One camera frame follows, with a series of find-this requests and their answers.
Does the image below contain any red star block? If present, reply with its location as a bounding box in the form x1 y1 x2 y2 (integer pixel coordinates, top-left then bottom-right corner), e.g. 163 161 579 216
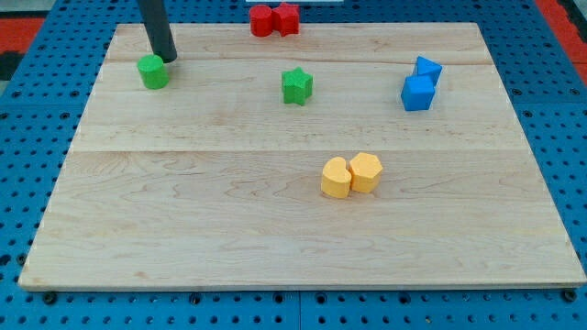
271 2 300 37

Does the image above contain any green cylinder block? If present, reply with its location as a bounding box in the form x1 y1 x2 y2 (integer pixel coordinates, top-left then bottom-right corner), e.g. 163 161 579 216
137 54 170 90

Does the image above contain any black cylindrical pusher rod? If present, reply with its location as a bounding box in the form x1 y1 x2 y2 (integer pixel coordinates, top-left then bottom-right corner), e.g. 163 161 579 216
137 0 177 63

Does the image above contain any yellow heart block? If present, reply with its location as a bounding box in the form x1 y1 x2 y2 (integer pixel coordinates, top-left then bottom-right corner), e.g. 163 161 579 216
321 157 352 198

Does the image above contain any blue triangle block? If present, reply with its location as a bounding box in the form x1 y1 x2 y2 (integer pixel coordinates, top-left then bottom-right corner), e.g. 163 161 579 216
412 56 443 86

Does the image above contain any blue cube block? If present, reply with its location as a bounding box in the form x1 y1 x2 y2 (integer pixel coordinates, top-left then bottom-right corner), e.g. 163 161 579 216
401 75 436 111

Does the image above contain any green star block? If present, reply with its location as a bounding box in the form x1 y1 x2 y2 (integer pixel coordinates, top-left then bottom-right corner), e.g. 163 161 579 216
282 67 313 105

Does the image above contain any wooden board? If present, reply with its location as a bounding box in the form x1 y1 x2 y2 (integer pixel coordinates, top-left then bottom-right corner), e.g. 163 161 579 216
19 23 586 292

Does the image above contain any red cylinder block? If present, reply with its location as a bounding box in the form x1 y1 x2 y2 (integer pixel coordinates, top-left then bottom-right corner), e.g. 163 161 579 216
249 5 273 37

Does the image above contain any yellow hexagon block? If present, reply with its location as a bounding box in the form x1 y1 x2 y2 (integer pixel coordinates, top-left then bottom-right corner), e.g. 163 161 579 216
349 152 383 193

